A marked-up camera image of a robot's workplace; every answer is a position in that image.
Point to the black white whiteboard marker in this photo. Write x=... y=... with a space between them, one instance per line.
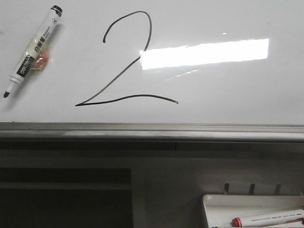
x=33 y=49

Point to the white metal marker tray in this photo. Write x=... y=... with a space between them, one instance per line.
x=219 y=210

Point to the white whiteboard with grey frame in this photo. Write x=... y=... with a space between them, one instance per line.
x=160 y=69

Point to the red capped whiteboard marker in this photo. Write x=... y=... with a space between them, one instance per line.
x=274 y=218

